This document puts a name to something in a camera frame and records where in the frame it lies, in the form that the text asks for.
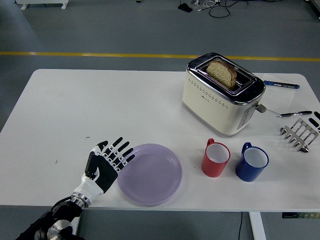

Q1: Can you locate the purple plastic plate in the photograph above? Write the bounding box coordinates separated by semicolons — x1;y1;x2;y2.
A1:
116;143;183;207

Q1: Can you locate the blue enamel mug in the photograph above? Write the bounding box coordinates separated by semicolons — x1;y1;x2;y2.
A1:
234;142;270;183

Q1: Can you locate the white floor cable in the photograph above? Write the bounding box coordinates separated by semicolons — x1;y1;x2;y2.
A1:
196;0;221;13

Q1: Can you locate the white furniture base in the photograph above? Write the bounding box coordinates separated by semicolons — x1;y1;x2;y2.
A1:
14;0;70;11

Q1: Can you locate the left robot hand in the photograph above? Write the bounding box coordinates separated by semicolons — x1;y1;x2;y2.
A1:
73;136;136;201

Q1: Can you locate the brown bread slice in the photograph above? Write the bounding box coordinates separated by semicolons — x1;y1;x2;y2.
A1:
205;59;237;90

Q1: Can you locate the cream and chrome toaster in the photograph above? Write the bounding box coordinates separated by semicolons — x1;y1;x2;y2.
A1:
181;51;268;138

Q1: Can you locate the black floor cable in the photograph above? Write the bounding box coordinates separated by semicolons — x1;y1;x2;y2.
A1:
208;0;253;19

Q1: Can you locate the red enamel mug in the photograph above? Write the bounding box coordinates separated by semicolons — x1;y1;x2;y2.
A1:
201;138;231;179

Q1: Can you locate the black table control panel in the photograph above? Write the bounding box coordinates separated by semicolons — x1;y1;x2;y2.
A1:
281;212;320;220

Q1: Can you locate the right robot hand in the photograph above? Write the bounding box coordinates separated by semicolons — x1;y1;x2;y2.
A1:
308;117;320;131

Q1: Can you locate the blue marker pen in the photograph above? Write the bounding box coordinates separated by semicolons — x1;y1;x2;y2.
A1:
263;80;300;90

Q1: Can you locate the thin black hanging cable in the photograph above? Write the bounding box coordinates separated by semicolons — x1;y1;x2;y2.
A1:
237;211;244;240

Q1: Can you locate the black ballpoint pen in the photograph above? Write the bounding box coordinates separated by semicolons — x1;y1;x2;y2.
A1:
276;110;313;118

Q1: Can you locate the black foot pedal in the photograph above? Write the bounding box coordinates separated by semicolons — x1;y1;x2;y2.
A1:
177;3;194;13

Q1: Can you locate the white table leg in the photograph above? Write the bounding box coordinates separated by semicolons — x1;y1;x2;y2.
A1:
248;211;267;240
73;217;82;237

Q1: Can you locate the metal toast rack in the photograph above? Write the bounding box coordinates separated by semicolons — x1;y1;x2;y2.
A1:
279;118;320;153

